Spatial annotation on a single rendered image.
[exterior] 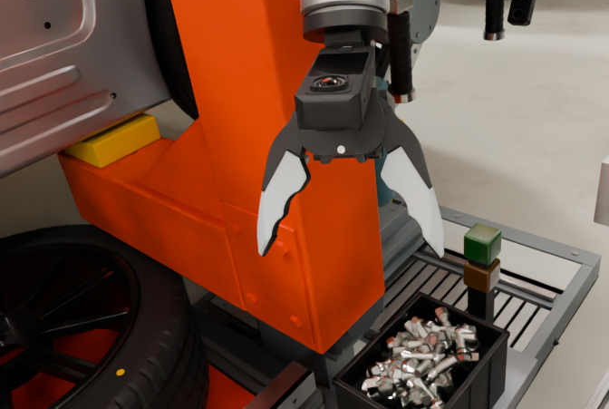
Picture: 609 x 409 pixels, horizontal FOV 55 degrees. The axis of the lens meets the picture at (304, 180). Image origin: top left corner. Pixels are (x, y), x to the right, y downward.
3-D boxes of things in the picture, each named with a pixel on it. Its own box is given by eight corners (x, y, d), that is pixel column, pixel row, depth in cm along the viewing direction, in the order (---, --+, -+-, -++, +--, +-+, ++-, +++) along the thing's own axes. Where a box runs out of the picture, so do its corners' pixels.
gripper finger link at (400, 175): (470, 228, 50) (404, 144, 51) (471, 238, 44) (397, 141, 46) (440, 249, 51) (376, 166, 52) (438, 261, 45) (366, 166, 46)
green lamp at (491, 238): (476, 243, 84) (476, 220, 82) (502, 252, 82) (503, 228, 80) (462, 258, 82) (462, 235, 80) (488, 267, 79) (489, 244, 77)
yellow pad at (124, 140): (123, 124, 125) (116, 103, 122) (161, 138, 116) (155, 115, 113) (63, 152, 116) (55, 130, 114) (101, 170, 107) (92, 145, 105)
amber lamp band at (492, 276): (475, 269, 87) (475, 248, 85) (500, 279, 84) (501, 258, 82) (461, 285, 84) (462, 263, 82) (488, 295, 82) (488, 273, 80)
